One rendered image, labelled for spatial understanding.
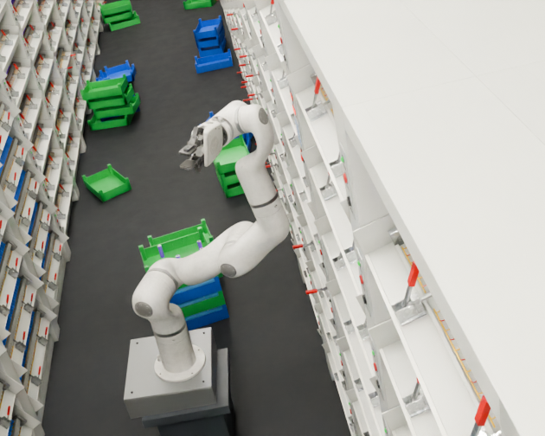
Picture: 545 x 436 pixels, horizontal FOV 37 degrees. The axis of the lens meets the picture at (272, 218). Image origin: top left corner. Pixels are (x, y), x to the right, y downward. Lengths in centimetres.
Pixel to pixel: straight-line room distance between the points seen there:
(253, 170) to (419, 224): 147
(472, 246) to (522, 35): 57
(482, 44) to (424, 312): 44
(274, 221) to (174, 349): 73
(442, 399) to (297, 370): 243
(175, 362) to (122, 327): 104
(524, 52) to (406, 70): 18
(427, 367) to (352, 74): 47
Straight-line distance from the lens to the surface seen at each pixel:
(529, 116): 110
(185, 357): 297
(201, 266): 262
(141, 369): 308
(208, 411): 299
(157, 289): 274
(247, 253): 247
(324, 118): 175
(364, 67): 131
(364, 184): 125
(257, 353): 358
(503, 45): 133
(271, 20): 242
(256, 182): 236
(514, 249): 84
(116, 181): 530
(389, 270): 126
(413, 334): 114
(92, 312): 414
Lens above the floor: 230
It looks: 31 degrees down
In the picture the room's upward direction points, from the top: 12 degrees counter-clockwise
